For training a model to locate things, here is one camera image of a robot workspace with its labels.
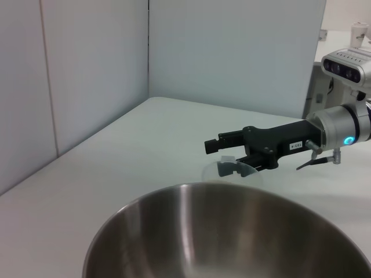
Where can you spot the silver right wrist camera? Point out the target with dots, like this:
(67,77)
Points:
(342,69)

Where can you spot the white paper cup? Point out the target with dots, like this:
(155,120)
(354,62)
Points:
(359,34)

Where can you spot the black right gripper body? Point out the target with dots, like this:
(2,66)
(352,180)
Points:
(278,139)

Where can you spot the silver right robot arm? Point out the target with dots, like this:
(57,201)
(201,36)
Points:
(333,127)

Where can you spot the clear plastic cup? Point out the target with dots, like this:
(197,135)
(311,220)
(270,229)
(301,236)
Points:
(208,173)

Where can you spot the stainless steel mixing bowl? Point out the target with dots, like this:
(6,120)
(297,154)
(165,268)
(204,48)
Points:
(232,237)

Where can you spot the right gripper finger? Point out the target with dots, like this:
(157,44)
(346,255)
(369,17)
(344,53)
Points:
(229,140)
(253,162)

